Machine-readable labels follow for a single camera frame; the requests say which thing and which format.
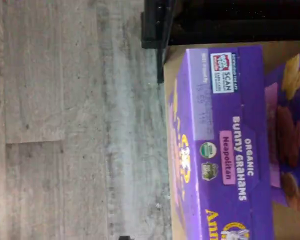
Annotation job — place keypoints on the black metal shelf rack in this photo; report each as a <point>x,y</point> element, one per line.
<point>155,25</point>

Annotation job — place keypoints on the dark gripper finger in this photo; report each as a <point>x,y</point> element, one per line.
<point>124,237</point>

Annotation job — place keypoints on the purple Annie's box pink patch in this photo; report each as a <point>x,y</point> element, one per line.
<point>290,125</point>
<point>227,125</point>

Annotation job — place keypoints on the brown shelf board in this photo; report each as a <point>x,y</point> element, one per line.
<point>170,70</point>

